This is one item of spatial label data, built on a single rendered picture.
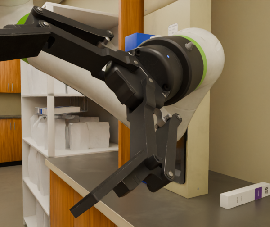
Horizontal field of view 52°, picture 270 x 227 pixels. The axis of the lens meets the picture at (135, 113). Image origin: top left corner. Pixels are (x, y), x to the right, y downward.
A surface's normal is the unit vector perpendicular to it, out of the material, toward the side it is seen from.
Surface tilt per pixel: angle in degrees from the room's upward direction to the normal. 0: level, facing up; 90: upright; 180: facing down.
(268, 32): 90
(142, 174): 53
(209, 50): 71
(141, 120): 64
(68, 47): 138
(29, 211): 90
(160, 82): 104
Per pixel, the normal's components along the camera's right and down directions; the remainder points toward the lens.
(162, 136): -0.78, -0.57
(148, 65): -0.49, 0.28
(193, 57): 0.78, -0.29
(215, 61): 0.75, 0.10
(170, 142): 0.61, -0.57
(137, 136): -0.79, -0.41
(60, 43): 0.16, 0.77
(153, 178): -0.25, 0.53
